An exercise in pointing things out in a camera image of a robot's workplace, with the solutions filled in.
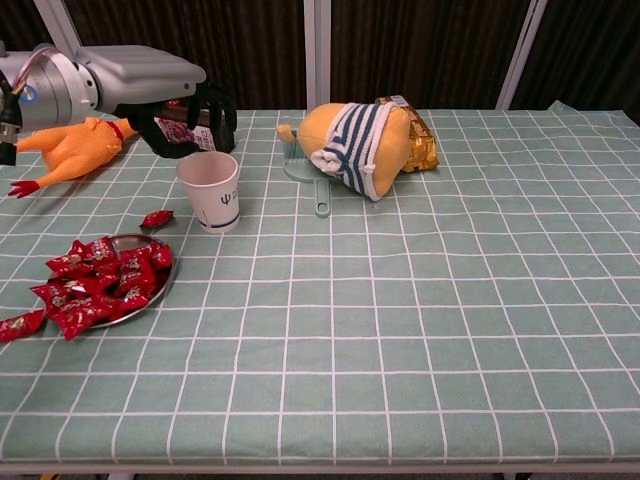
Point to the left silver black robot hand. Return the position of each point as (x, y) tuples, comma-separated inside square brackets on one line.
[(145, 75)]

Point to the red candy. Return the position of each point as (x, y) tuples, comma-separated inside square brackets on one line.
[(157, 219), (70, 265), (52, 297), (80, 320), (20, 325), (87, 250), (95, 287), (150, 257), (135, 282)]

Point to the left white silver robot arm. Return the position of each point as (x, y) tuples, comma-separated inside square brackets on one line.
[(50, 90)]

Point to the white paper cup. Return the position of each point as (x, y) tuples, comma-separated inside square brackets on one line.
[(220, 200)]

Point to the round metal plate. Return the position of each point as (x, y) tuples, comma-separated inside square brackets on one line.
[(130, 242)]

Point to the dark brown sauce bottle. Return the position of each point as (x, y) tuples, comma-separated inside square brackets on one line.
[(175, 131)]

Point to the dark brown curtain panel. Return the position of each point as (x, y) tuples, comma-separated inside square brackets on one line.
[(590, 50), (15, 20), (200, 40), (425, 45)]

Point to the orange rubber chicken toy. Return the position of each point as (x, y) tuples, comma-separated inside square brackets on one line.
[(75, 150)]

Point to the mint green plastic comb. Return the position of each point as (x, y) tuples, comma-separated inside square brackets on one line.
[(322, 197)]

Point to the yellow plush toy striped shirt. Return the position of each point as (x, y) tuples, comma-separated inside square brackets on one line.
[(385, 140)]

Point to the gold foil snack package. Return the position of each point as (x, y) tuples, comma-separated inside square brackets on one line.
[(422, 150)]

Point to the green white checked tablecloth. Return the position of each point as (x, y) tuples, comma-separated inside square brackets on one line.
[(400, 325)]

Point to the white metal frame post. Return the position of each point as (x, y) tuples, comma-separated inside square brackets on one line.
[(52, 20), (523, 50), (317, 50)]

